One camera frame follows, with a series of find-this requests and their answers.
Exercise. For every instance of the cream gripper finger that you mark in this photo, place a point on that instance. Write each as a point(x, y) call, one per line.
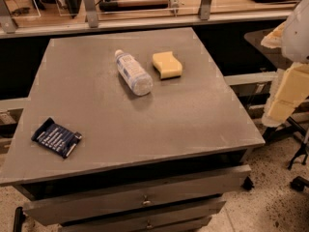
point(273, 39)
point(287, 91)

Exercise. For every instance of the clear plastic water bottle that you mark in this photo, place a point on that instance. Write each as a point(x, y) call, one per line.
point(135, 76)

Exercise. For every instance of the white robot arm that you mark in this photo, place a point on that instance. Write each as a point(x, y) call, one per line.
point(295, 37)

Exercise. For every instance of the blue rxbar blueberry wrapper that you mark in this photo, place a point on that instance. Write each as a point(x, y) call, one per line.
point(56, 138)

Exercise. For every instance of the yellow sponge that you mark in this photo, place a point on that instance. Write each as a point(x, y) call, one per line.
point(167, 65)

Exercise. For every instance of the upper grey drawer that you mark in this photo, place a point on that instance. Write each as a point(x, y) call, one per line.
point(105, 201)

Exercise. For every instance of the grey drawer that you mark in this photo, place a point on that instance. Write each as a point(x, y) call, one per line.
point(105, 201)
point(175, 218)

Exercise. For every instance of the lower grey drawer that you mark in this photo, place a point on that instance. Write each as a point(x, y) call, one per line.
point(175, 218)

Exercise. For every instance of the grey drawer cabinet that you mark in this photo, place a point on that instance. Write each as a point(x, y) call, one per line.
point(187, 124)

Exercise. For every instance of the grey metal window post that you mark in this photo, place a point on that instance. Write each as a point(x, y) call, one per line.
point(7, 23)
point(91, 13)
point(204, 9)

